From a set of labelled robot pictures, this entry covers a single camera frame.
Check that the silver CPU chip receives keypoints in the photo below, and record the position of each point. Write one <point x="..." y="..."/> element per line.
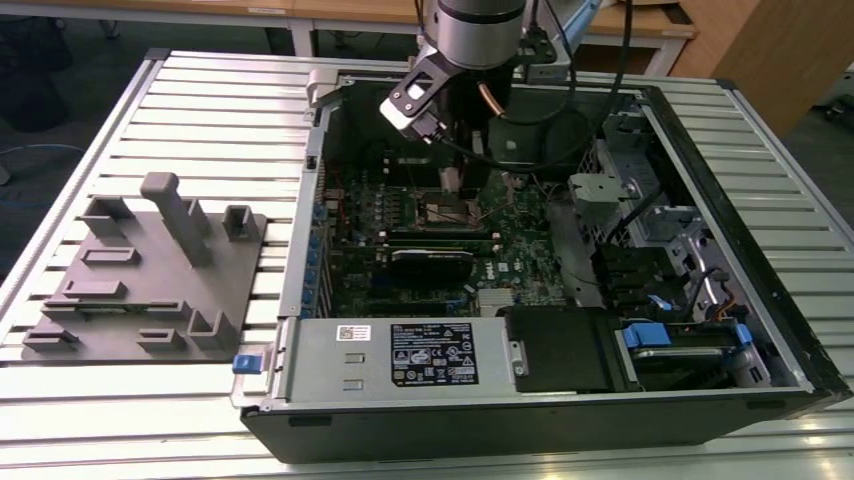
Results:
<point x="450" y="181"/>

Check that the metal CPU socket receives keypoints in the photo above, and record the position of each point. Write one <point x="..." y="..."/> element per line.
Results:
<point x="443" y="215"/>

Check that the black RAM slot white clips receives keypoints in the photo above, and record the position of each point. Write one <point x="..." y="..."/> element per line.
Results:
<point x="440" y="234"/>

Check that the green RAM stick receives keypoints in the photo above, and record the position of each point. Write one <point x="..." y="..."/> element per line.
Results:
<point x="440" y="246"/>

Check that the wooden desk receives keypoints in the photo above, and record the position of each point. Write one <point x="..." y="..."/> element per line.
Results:
<point x="647" y="25"/>

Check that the green motherboard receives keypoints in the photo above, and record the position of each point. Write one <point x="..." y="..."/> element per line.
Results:
<point x="527" y="250"/>

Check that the black graphics card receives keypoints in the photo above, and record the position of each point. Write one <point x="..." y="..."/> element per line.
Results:
<point x="434" y="265"/>

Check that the small silver chipset heatsink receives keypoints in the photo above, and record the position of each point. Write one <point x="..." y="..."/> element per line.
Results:
<point x="496" y="297"/>

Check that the wooden cabinet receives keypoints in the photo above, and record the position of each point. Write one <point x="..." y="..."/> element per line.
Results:
<point x="787" y="45"/>

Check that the black plastic shroud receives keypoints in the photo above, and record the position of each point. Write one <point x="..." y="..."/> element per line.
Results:
<point x="561" y="350"/>

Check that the blue disk carrier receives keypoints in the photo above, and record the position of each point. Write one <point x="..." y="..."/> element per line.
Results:
<point x="647" y="334"/>

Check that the office chair base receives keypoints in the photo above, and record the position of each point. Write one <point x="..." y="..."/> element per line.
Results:
<point x="842" y="105"/>

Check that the grey power supply unit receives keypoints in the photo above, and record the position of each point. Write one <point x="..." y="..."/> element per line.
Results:
<point x="320" y="360"/>

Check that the black hard disk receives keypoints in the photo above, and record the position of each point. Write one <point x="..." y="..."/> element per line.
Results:
<point x="674" y="367"/>

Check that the blue plastic case latch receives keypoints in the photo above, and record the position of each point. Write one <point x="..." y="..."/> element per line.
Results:
<point x="246" y="364"/>

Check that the grey parts rack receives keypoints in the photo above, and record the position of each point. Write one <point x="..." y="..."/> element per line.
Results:
<point x="154" y="310"/>

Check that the black office chair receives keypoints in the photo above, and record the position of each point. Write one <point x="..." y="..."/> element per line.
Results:
<point x="33" y="75"/>

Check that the black PC case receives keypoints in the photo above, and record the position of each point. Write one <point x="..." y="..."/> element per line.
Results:
<point x="467" y="435"/>

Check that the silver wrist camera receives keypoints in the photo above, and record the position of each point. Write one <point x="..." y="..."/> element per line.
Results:
<point x="400" y="117"/>

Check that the grey metal drive bracket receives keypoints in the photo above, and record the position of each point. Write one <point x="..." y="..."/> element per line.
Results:
<point x="597" y="192"/>

